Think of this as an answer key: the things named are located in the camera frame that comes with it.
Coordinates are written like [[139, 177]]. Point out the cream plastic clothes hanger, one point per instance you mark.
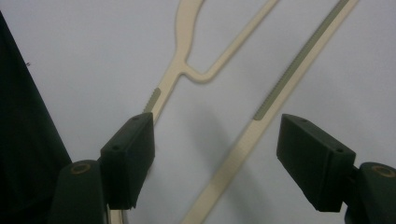
[[236, 155]]

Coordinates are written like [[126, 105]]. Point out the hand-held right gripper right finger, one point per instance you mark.
[[314, 165]]

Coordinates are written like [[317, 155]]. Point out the dark woven basket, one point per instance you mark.
[[25, 140]]

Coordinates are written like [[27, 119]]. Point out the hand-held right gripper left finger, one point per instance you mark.
[[129, 161]]

